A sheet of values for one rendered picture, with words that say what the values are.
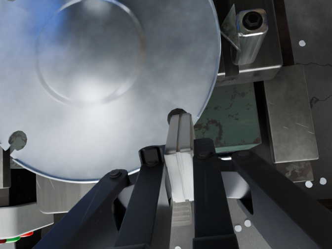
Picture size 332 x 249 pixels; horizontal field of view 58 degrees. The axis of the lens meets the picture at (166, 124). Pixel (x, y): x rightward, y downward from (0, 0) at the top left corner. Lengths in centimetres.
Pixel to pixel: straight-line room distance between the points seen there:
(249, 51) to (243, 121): 12
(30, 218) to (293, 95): 48
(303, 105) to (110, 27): 29
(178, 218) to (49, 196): 63
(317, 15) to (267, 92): 84
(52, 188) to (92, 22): 19
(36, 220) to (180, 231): 61
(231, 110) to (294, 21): 83
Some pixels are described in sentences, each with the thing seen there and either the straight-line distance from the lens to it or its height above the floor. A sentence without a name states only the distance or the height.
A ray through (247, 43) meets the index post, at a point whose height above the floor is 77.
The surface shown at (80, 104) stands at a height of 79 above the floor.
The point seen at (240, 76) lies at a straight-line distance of 42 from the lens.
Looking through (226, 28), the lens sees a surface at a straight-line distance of 33.
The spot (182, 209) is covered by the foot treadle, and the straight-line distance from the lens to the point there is 94.
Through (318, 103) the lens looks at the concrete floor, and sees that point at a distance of 117.
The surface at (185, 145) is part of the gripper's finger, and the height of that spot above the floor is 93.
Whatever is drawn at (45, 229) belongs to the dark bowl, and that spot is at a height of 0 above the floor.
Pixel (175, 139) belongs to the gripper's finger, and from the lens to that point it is 17.
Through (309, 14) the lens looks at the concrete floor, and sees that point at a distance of 128.
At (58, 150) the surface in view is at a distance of 35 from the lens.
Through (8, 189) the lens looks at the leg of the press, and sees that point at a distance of 57.
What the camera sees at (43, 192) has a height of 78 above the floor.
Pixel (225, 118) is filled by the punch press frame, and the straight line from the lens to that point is 45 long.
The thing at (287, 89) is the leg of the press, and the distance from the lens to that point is 47.
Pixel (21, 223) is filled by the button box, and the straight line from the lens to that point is 58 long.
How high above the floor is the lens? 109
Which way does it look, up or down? 79 degrees down
